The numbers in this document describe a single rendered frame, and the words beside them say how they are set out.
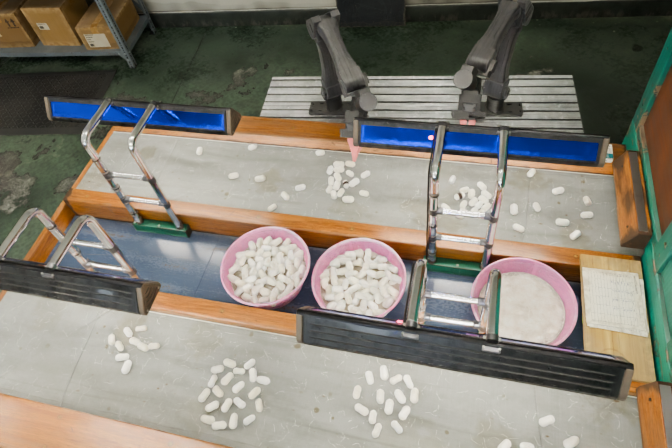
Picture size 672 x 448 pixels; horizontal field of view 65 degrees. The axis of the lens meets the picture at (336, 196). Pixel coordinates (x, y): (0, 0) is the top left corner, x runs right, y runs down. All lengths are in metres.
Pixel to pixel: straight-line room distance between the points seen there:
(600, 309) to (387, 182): 0.71
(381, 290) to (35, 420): 0.95
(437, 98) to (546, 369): 1.28
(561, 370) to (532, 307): 0.46
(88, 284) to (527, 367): 0.93
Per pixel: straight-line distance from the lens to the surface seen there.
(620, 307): 1.54
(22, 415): 1.68
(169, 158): 2.01
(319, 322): 1.08
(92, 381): 1.64
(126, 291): 1.26
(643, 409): 1.40
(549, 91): 2.18
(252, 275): 1.60
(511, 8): 1.80
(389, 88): 2.17
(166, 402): 1.52
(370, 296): 1.50
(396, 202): 1.68
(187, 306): 1.59
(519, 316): 1.51
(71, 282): 1.35
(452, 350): 1.06
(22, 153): 3.67
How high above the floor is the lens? 2.07
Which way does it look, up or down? 51 degrees down
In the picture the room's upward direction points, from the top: 11 degrees counter-clockwise
